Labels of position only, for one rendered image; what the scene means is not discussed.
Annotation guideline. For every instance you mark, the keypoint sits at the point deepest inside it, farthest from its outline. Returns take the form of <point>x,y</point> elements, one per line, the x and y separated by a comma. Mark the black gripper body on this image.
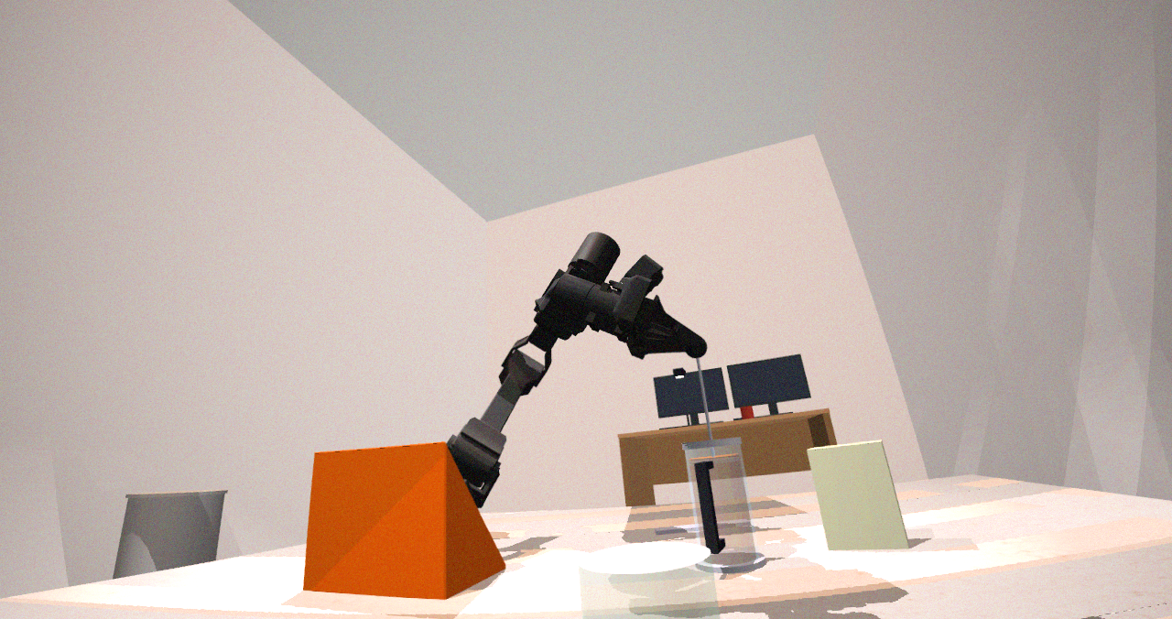
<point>621,314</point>

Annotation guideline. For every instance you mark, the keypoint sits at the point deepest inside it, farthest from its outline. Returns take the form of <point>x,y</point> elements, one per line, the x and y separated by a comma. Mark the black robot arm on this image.
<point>479,445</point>

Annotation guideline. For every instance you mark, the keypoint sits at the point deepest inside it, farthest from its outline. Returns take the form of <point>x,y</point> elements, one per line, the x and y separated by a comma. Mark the pale yellow rectangular block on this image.
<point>857,499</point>

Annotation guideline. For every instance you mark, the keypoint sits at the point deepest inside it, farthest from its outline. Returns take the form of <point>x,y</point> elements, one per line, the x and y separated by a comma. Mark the glass french press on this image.
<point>720,497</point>

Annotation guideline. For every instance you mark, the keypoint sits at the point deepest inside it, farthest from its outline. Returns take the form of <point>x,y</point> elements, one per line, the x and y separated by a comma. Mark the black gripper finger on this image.
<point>661,328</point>
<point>661,348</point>

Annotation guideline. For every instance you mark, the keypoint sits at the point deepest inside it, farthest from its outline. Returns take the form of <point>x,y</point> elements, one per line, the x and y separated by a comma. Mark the white cylinder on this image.
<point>654,580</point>

